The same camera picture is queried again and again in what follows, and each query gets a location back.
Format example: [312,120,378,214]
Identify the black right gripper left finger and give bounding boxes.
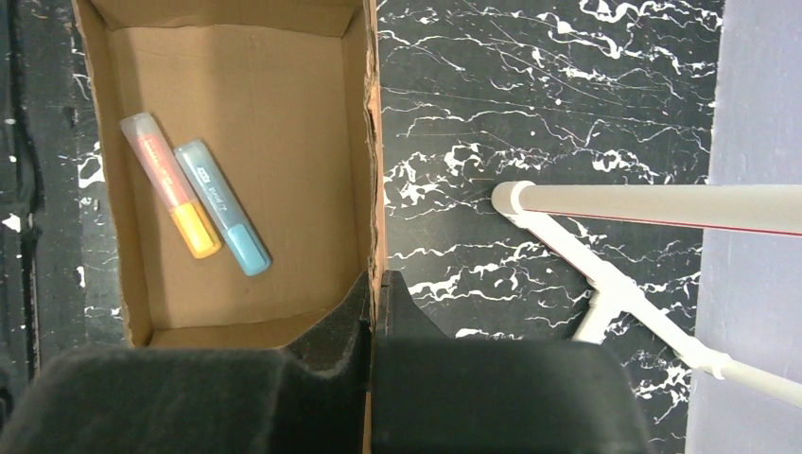
[1,275,371,453]

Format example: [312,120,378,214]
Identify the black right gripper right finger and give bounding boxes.
[371,271,651,453]

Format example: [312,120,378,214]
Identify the light blue tube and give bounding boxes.
[174,140,272,276]

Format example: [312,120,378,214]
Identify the yellow pink marker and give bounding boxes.
[119,113,221,259]

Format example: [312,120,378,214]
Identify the brown cardboard box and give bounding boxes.
[74,1,384,349]

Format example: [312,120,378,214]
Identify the white PVC pipe frame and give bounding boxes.
[491,181,801,408]

